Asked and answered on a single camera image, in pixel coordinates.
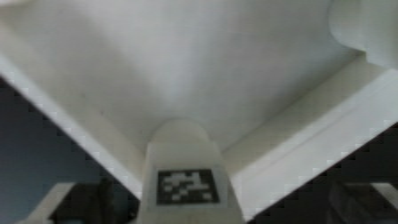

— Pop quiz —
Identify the white square table top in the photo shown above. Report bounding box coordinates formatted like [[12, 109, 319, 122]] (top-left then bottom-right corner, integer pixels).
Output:
[[0, 0, 398, 222]]

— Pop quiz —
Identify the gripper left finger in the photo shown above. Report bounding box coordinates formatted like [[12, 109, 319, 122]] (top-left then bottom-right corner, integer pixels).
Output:
[[16, 178, 120, 224]]

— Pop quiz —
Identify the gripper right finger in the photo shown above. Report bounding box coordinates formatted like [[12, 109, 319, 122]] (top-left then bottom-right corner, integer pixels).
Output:
[[327, 182, 398, 224]]

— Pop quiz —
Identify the white table leg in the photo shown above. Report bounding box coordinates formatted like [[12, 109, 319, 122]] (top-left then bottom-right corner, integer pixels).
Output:
[[136, 119, 245, 224]]

